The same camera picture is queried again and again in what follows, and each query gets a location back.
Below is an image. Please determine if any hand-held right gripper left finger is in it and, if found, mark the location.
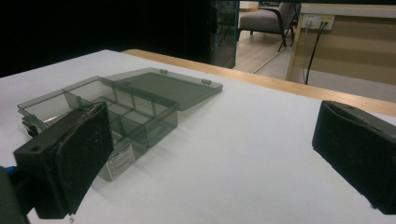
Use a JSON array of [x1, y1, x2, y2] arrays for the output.
[[13, 101, 115, 220]]

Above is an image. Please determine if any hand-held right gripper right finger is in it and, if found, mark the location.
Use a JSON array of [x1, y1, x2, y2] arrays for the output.
[[311, 100, 396, 216]]

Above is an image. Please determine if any clear grey compartment box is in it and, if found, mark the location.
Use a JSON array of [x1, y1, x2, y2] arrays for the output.
[[17, 66, 224, 183]]

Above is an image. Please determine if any wooden counter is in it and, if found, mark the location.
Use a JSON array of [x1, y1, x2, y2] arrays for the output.
[[285, 3, 396, 104]]

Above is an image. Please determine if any grey armchair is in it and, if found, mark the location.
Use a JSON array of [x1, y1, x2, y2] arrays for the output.
[[237, 2, 302, 52]]

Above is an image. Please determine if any glass partition panel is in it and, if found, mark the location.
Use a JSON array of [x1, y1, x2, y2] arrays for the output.
[[209, 0, 241, 69]]

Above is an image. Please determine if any black cable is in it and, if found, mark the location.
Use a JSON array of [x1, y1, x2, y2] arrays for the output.
[[304, 21, 328, 86]]

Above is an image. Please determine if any white wall socket strip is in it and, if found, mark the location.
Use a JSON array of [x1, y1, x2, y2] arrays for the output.
[[301, 13, 336, 31]]

